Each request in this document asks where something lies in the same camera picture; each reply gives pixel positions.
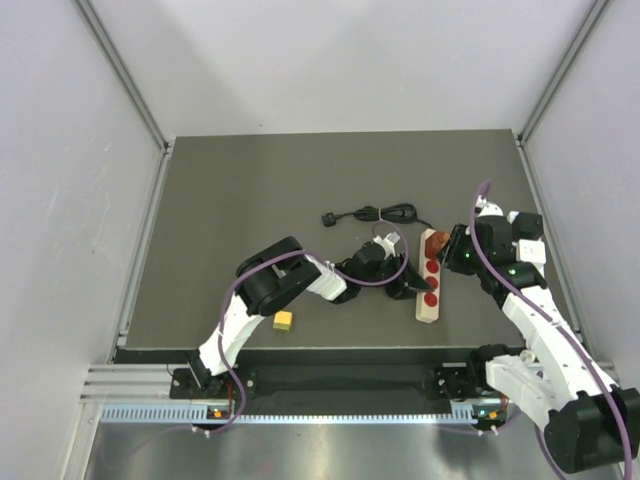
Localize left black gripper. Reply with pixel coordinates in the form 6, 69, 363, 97
357, 251, 430, 299

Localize white red power strip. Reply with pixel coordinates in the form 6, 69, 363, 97
415, 228, 443, 323

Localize yellow USB charger plug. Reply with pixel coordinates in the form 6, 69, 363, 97
272, 311, 294, 332

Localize red koi fish adapter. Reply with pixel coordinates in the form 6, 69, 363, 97
425, 231, 450, 259

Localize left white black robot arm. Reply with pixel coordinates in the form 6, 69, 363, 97
188, 233, 436, 397

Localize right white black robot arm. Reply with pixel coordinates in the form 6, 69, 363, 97
437, 195, 639, 479

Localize black adapter on white strip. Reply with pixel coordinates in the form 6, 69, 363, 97
512, 212, 544, 241

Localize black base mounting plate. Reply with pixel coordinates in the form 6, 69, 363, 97
170, 364, 497, 401

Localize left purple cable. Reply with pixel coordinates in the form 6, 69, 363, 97
217, 222, 409, 436

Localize black power cord with plug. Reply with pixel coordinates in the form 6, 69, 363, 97
319, 202, 436, 230

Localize grey slotted cable duct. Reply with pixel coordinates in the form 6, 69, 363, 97
100, 403, 507, 425

